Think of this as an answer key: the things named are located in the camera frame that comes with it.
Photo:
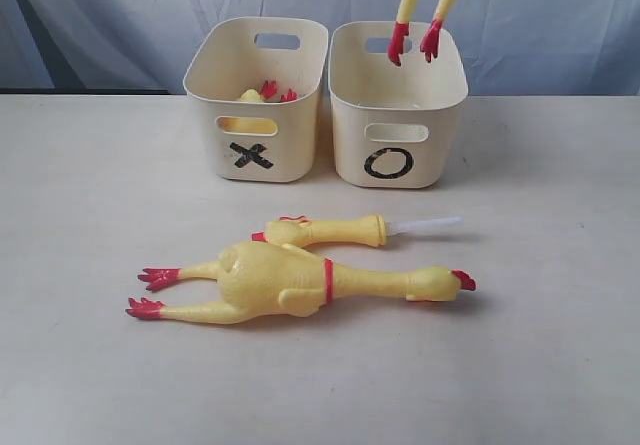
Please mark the headless rubber chicken body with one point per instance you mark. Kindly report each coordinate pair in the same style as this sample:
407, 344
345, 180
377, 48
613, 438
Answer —
249, 125

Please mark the severed rubber chicken head neck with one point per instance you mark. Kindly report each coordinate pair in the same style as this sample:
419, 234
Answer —
371, 230

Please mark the cream bin with X mark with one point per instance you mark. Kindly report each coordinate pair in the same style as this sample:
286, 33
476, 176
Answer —
240, 54

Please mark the cream bin with O mark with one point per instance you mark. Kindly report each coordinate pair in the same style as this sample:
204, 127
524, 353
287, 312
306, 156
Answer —
393, 126

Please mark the white backdrop curtain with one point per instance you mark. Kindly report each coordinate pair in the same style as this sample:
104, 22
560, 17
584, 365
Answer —
509, 47

